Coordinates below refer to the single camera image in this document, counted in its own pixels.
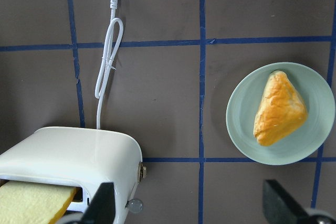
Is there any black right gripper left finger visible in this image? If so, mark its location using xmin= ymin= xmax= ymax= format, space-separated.
xmin=80 ymin=182 xmax=116 ymax=224

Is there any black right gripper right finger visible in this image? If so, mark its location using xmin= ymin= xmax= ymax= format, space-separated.
xmin=262 ymin=179 xmax=309 ymax=224

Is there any grey toaster lever knob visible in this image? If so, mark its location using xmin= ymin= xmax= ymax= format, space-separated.
xmin=125 ymin=198 xmax=143 ymax=214

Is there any white toaster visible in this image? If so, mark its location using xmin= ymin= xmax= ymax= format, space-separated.
xmin=1 ymin=126 xmax=142 ymax=223

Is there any brown toaster dial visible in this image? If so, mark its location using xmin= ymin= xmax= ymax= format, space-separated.
xmin=138 ymin=162 xmax=147 ymax=183

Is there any toast slice in toaster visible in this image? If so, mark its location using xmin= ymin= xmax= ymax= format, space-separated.
xmin=1 ymin=181 xmax=77 ymax=223

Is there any green plate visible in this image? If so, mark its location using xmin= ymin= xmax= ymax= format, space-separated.
xmin=226 ymin=62 xmax=335 ymax=165

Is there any triangular golden pastry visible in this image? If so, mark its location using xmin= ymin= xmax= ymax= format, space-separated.
xmin=253 ymin=70 xmax=308 ymax=146

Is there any white toaster power cable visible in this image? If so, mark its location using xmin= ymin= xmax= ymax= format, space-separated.
xmin=94 ymin=0 xmax=125 ymax=130

